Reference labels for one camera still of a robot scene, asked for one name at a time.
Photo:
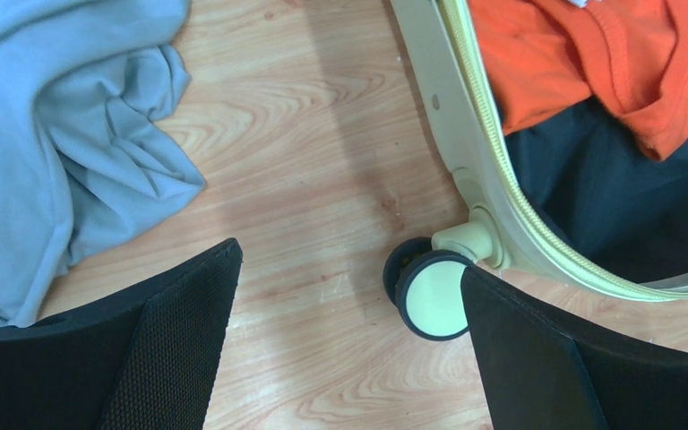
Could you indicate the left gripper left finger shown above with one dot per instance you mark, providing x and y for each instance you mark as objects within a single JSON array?
[{"x": 145, "y": 357}]

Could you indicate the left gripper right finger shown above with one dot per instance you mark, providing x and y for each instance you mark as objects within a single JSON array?
[{"x": 544, "y": 368}]

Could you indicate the orange shirt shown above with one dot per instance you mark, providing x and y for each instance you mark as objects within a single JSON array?
[{"x": 542, "y": 57}]

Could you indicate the cream open suitcase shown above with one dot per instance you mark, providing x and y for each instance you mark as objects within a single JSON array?
[{"x": 573, "y": 198}]

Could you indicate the grey crumpled cloth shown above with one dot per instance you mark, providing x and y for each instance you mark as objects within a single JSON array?
[{"x": 83, "y": 165}]

